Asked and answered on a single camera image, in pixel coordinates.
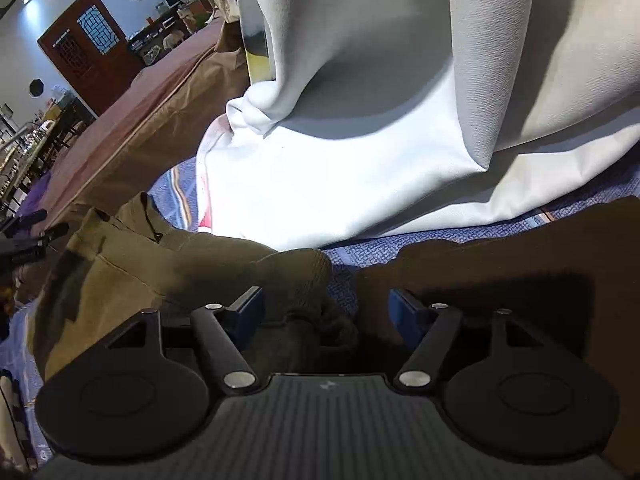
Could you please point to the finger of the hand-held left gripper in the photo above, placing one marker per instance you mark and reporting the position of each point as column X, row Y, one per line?
column 30, row 219
column 52, row 235

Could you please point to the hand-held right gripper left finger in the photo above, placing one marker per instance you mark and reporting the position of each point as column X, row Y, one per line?
column 249, row 317

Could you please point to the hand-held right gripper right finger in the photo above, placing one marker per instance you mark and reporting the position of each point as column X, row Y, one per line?
column 402, row 317

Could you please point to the olive green sweatshirt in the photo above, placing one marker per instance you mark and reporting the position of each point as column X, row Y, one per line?
column 165, row 280

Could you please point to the purple cloth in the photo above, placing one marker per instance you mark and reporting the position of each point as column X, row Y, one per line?
column 36, row 195

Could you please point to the dark display rack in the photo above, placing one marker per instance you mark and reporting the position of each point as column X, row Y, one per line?
column 35, row 145

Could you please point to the blue plaid bedsheet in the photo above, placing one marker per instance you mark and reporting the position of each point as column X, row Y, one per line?
column 350, row 260

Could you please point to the brown maroon duvet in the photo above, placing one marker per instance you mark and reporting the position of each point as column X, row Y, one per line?
column 150, row 105

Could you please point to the wooden lattice door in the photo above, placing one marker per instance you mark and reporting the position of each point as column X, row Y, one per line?
column 87, row 50

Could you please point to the white cloth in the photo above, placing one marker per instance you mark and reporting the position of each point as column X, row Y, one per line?
column 380, row 125

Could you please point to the cluttered wooden shelf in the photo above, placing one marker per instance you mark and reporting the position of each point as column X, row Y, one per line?
column 160, row 30

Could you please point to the yellow green cloth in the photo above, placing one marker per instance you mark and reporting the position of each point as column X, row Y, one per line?
column 259, row 60

